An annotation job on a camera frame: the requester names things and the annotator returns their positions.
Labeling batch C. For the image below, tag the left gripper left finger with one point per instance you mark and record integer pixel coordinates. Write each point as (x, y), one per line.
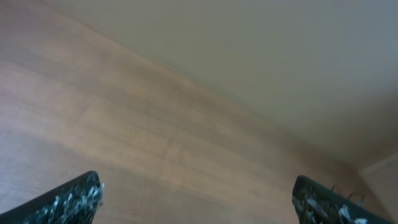
(75, 201)

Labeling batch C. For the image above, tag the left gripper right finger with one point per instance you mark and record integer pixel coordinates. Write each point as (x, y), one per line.
(316, 204)

